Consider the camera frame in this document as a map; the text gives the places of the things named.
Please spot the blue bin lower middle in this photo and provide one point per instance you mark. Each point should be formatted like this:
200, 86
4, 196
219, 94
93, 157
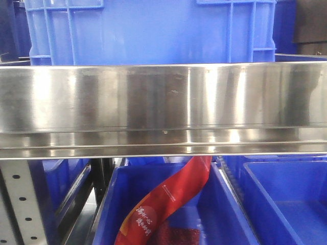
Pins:
213, 216

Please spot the blue bin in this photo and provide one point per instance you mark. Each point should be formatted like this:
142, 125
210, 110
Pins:
284, 196
213, 216

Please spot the blue bin lower right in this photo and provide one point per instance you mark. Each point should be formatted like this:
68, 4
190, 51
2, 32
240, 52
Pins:
284, 196

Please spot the red printed banner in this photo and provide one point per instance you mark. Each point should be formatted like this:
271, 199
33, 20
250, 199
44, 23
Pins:
166, 198

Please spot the blue crate on shelf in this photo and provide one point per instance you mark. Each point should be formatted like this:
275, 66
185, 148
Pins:
150, 32

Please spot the stainless steel shelf rail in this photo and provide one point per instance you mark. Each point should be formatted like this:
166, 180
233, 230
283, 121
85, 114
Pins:
165, 110

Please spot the white perforated shelf post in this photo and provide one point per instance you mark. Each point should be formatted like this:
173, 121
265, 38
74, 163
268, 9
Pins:
19, 185

